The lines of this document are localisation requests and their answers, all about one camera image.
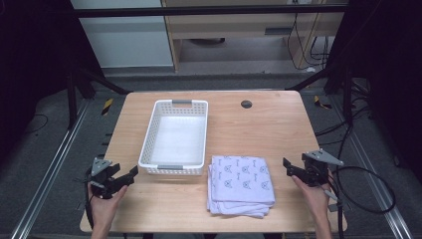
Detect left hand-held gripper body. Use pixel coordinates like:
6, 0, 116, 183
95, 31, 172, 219
87, 157, 122, 200

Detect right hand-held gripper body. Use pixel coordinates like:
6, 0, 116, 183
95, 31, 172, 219
300, 148, 345, 187

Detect person's left hand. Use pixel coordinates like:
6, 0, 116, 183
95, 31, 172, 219
87, 183, 129, 227

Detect person's right hand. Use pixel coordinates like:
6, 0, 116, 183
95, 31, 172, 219
291, 168, 334, 222

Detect folded lilac printed towel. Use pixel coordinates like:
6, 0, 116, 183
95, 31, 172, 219
206, 154, 277, 219

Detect white plastic basket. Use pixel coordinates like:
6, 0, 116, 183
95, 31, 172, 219
137, 99, 210, 176

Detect yellow black tape marker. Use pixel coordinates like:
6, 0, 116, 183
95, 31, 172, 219
101, 98, 114, 117
313, 95, 333, 111

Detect black metal stand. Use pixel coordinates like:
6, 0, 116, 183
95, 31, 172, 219
65, 65, 133, 131
284, 63, 354, 127

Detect black curtain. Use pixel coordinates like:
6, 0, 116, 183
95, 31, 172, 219
0, 0, 105, 163
326, 0, 422, 183

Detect white cabinet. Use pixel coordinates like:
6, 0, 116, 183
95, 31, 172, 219
70, 0, 175, 70

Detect light wooden desk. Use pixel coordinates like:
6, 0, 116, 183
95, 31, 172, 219
160, 0, 350, 73

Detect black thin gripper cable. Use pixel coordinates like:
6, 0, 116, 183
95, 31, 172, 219
83, 167, 97, 231

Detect black floor cables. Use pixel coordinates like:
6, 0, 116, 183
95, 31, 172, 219
314, 79, 377, 147

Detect metal floor rail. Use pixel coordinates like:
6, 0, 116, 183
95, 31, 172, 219
9, 99, 92, 239
330, 95, 416, 239

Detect black looped gripper cable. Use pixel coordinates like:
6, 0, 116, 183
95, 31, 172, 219
327, 164, 397, 239

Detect thin black floor cable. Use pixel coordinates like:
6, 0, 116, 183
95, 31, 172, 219
22, 113, 50, 135

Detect hanging black desk cables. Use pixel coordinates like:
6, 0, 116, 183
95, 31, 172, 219
286, 12, 333, 72

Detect black horizontal frame bar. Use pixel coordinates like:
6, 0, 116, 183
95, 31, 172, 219
70, 4, 348, 19

